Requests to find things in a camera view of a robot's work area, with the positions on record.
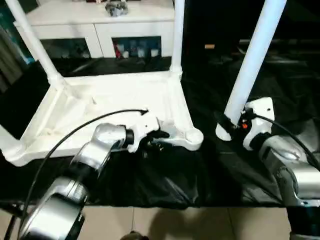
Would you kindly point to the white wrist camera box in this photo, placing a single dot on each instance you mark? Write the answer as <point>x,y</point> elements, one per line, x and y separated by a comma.
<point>260,112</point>
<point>145,127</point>

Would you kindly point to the white plastic table leg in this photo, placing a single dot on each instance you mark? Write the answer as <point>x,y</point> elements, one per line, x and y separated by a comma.
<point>8,142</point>
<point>32,42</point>
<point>252,62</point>
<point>178,35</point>

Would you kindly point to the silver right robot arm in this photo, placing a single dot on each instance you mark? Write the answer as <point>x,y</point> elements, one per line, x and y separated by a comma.
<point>287,162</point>

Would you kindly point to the white upturned plastic table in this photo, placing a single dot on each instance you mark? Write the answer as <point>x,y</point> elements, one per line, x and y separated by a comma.
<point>112,95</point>

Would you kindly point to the grey curtain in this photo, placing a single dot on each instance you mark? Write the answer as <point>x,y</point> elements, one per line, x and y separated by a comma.
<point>12,55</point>

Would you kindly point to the black glossy tv stand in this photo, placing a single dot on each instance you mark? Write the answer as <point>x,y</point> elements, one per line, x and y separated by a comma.
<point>295,45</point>

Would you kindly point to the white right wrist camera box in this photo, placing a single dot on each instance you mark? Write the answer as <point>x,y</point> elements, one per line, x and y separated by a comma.
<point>260,112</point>

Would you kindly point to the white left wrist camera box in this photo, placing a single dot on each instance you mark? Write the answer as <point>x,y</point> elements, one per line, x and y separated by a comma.
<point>145,127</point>

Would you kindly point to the white glass-door cabinet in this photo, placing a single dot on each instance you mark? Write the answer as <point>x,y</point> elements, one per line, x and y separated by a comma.
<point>100,25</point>

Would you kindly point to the black left robot foot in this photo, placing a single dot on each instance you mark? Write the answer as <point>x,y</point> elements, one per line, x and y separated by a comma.
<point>135,236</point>

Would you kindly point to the black glossy mat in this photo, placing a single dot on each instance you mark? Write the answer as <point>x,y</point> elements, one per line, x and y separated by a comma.
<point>187,180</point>

